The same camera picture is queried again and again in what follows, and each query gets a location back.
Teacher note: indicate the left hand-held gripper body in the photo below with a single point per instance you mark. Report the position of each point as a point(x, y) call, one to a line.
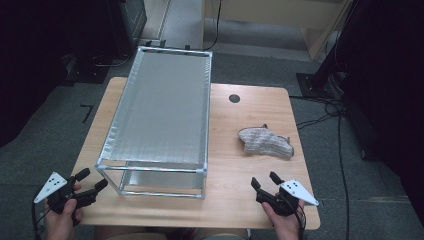
point(53, 186)

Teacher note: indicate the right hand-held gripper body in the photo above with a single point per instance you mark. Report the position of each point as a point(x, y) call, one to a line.
point(296, 191)

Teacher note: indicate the beige fluffy cloth brown trim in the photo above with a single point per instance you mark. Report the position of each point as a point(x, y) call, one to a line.
point(265, 141)

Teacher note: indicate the silver two-tier shelf rack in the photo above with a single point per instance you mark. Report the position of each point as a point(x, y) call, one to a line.
point(160, 110)

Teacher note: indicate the person's right hand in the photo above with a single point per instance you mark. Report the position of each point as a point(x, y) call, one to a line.
point(286, 228)

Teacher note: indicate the person's left hand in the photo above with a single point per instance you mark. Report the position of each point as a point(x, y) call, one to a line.
point(60, 226)

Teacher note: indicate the person's right leg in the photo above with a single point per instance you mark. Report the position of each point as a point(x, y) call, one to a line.
point(226, 237)

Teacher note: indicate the person's leg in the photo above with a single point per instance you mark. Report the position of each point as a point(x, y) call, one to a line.
point(226, 237)
point(133, 235)

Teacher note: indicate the person's left leg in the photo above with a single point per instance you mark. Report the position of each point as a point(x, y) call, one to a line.
point(133, 235)

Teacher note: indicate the black angled floor tape mark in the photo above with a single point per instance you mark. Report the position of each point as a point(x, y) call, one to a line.
point(89, 111)

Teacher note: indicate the black round table grommet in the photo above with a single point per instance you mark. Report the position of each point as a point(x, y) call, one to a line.
point(234, 98)

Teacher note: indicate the black metal stand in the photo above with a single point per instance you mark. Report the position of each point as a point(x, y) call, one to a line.
point(313, 85)

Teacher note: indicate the black flat stand base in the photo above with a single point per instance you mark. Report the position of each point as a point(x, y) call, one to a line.
point(86, 71)

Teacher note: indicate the black cabinet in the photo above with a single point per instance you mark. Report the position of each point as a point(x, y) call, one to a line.
point(128, 26)

